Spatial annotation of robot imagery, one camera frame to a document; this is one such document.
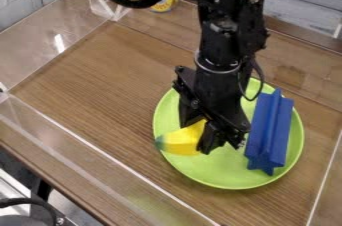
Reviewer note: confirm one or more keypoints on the yellow labelled tin can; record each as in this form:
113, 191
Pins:
163, 6

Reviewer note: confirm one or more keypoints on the green plate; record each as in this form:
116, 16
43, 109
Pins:
222, 169

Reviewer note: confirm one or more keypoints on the black metal bracket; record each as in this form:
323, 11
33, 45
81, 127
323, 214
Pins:
47, 212

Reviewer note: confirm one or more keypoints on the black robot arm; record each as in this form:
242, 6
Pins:
232, 35

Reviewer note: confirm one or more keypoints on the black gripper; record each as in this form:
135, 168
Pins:
210, 97

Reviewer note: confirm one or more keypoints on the blue star-shaped block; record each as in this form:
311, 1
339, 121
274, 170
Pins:
267, 139

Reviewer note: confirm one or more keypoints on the yellow toy banana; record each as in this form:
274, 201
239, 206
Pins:
177, 140

